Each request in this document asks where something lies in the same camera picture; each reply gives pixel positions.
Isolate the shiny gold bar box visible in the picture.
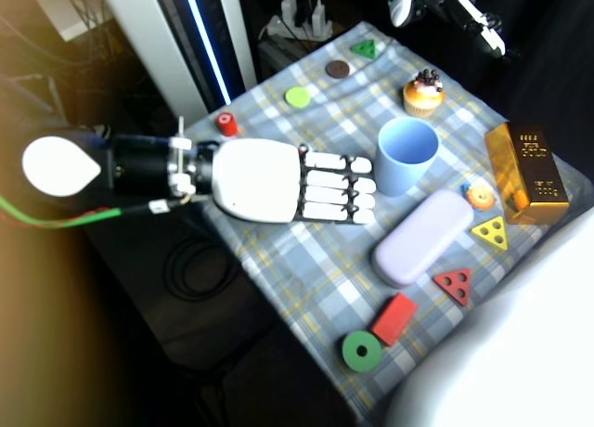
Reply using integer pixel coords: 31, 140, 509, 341
484, 122, 571, 226

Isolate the green wooden ring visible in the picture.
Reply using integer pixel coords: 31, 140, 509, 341
342, 330, 383, 373

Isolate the green sandwich cookie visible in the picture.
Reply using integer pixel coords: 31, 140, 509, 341
284, 85, 313, 110

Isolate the black coiled cable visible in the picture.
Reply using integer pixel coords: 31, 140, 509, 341
161, 234, 236, 303

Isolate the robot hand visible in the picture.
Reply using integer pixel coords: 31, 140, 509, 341
211, 137, 378, 226
387, 0, 521, 64

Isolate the green triangle block with holes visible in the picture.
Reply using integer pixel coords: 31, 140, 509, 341
349, 39, 380, 60

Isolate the chocolate topped cupcake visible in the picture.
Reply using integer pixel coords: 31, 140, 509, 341
402, 68, 446, 118

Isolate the red rectangular wooden block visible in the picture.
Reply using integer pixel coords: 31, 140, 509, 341
368, 292, 419, 347

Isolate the blue plastic cup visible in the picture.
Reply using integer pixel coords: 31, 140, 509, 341
373, 116, 440, 198

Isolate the flower-shaped biscuit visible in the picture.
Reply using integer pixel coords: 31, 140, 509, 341
465, 185, 497, 212

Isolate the red cylinder block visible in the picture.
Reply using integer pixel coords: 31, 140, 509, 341
214, 111, 239, 138

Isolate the white column with blue light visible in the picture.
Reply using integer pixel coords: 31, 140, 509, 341
95, 0, 259, 126

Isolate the green cable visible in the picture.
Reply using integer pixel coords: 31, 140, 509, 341
0, 195, 124, 230

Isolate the red triangle block with holes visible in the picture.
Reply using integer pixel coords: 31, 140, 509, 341
433, 267, 473, 307

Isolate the lilac glasses case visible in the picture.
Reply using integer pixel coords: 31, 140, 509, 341
372, 188, 475, 289

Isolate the blue plaid tablecloth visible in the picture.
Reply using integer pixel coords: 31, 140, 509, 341
185, 20, 594, 423

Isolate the yellow triangle block with holes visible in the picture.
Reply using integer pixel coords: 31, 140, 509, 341
471, 215, 510, 252

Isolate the white power strip with plugs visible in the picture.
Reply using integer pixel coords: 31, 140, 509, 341
258, 0, 335, 43

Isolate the brown sandwich cookie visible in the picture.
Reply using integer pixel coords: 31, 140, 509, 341
325, 59, 351, 80

